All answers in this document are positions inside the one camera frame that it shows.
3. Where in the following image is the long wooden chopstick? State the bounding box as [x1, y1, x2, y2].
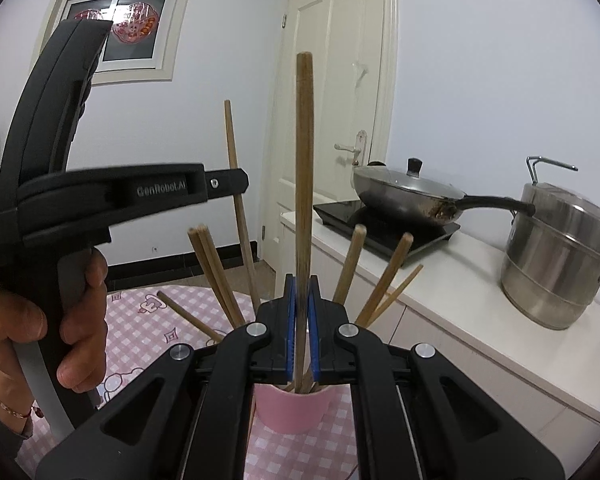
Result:
[223, 100, 262, 307]
[292, 52, 315, 394]

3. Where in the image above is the bunch of wooden chopsticks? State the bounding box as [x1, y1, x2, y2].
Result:
[156, 224, 424, 394]

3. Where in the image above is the red paper window cutout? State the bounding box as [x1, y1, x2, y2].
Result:
[110, 2, 156, 44]
[72, 8, 113, 24]

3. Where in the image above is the pink cup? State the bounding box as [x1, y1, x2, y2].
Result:
[254, 381, 334, 434]

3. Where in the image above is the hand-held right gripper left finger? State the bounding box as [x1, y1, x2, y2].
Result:
[34, 274, 298, 480]

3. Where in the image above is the cream panel door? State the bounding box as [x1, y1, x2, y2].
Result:
[260, 0, 399, 267]

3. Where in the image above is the person's left forearm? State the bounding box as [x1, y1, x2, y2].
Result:
[0, 342, 44, 459]

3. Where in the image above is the stainless steel steamer pot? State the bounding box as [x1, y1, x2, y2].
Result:
[500, 156, 600, 331]

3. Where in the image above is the person's left hand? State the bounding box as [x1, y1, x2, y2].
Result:
[0, 247, 109, 394]

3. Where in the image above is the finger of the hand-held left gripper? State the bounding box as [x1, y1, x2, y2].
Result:
[17, 162, 250, 223]

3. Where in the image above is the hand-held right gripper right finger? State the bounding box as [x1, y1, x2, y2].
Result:
[306, 276, 567, 480]

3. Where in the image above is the pink checkered tablecloth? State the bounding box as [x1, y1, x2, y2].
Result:
[17, 285, 362, 480]

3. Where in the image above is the white framed window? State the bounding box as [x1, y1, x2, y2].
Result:
[44, 0, 197, 86]

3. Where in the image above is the glass wok lid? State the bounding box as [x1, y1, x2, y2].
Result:
[354, 157, 467, 199]

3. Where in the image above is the red string bracelet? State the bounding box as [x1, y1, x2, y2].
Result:
[0, 370, 44, 419]

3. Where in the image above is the steel wok with black handle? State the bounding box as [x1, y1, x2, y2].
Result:
[352, 157, 537, 227]

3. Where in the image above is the white counter cabinet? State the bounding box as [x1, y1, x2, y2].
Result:
[280, 210, 600, 429]

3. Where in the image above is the metal door handle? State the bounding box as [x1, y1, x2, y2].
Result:
[334, 130, 369, 166]

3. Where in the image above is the black induction cooker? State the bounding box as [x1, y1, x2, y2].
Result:
[313, 199, 462, 261]

